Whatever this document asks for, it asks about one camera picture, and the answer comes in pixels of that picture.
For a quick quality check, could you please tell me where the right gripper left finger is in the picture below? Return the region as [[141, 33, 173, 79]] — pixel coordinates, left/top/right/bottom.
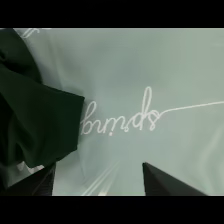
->
[[2, 162, 57, 197]]

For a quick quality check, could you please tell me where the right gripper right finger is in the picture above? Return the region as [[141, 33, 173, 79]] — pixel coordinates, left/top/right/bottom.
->
[[142, 161, 207, 197]]

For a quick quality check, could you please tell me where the dark green T-shirt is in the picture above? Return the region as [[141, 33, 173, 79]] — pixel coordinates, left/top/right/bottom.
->
[[0, 28, 87, 194]]

